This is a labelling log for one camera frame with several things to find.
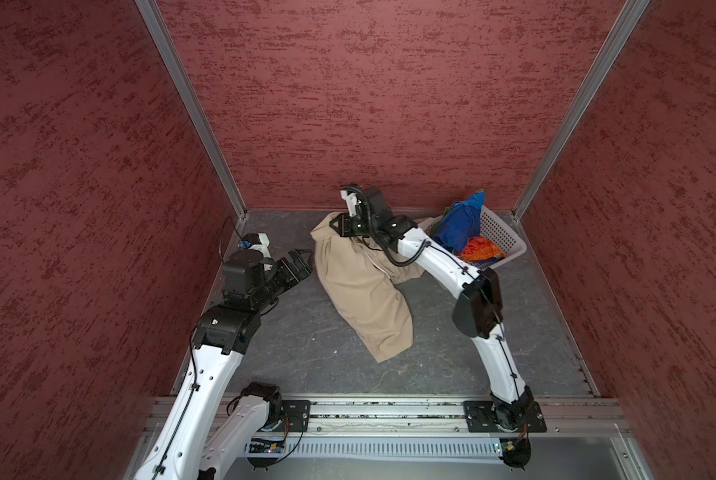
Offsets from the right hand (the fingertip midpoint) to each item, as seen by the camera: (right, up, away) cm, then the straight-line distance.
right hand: (331, 227), depth 85 cm
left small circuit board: (-15, -55, -13) cm, 58 cm away
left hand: (-5, -10, -15) cm, 19 cm away
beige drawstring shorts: (+10, -17, +3) cm, 20 cm away
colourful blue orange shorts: (+39, -1, +5) cm, 40 cm away
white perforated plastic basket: (+57, +1, +22) cm, 61 cm away
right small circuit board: (+45, -54, -14) cm, 72 cm away
